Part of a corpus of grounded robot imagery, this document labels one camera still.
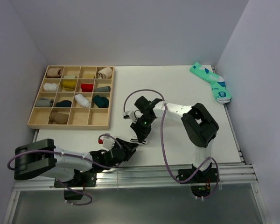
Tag teal patterned sock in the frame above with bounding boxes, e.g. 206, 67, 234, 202
190, 62, 231, 104

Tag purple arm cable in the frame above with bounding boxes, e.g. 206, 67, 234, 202
123, 88, 219, 199
7, 133, 124, 206

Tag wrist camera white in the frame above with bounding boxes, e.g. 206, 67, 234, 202
98, 133, 115, 150
122, 110, 137, 122

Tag beige white rolled sock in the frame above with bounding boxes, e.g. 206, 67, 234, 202
98, 67, 113, 79

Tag tan ribbed sock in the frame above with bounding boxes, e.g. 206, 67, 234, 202
49, 111, 69, 125

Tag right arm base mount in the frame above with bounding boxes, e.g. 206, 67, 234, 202
176, 168, 220, 199

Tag white sock with black stripes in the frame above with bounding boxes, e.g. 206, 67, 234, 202
130, 139, 147, 145

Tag navy rolled sock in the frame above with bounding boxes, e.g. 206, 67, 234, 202
56, 100, 72, 108

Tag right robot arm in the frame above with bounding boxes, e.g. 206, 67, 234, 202
123, 96, 219, 182

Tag aluminium frame rail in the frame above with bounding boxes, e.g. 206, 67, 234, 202
12, 163, 258, 191

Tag mustard yellow rolled sock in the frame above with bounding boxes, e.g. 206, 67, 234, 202
62, 80, 77, 91

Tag dark teal rolled sock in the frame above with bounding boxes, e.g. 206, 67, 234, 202
93, 95, 109, 108

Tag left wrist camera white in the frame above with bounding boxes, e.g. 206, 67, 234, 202
98, 133, 115, 150

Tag beige rolled sock with red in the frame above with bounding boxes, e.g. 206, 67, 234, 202
46, 68, 63, 78

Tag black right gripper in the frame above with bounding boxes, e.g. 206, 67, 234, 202
131, 115, 155, 143

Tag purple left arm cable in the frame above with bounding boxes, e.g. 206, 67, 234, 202
7, 133, 124, 206

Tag cream yellow rolled sock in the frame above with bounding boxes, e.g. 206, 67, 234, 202
82, 73, 95, 79

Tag grey green rolled sock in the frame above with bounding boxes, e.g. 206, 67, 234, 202
94, 86, 111, 92

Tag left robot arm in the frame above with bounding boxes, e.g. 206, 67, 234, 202
7, 134, 139, 186

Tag white rolled sock lower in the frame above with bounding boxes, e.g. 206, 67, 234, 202
74, 94, 91, 108

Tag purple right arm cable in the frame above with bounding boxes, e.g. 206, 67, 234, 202
123, 88, 219, 199

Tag wooden compartment tray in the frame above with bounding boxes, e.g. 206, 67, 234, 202
27, 65, 115, 130

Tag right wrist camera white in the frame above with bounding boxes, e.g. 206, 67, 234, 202
122, 110, 137, 122

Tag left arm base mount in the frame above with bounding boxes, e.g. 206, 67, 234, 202
54, 172, 97, 206

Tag pale green rolled sock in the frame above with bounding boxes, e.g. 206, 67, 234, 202
63, 75, 78, 79

